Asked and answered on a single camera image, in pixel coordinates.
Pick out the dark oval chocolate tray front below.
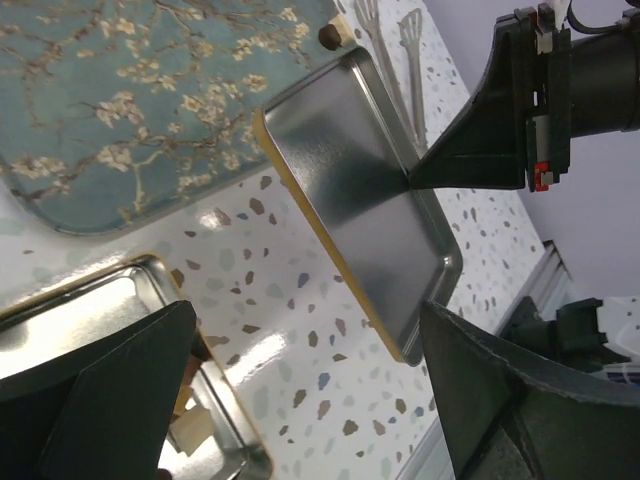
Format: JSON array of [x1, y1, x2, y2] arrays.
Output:
[[317, 23, 342, 51]]

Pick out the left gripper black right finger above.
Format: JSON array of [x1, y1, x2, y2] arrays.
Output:
[[420, 302, 639, 479]]

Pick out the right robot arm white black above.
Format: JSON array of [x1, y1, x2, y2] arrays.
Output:
[[408, 1, 639, 192]]

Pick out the white cube chocolate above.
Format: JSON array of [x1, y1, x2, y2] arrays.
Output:
[[169, 385, 214, 456]]

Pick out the silver metal tin lid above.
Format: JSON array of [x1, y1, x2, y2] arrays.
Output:
[[253, 47, 463, 366]]

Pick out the silver metal tongs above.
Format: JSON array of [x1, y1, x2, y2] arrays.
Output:
[[353, 0, 429, 149]]

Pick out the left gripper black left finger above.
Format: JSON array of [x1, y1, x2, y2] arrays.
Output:
[[1, 301, 196, 479]]

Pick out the gold metal tin box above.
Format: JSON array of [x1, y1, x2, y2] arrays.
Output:
[[1, 255, 273, 479]]

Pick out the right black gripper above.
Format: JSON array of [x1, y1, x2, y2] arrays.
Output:
[[409, 2, 571, 192]]

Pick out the floral teal serving tray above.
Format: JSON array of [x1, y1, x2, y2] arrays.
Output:
[[1, 1, 340, 235]]

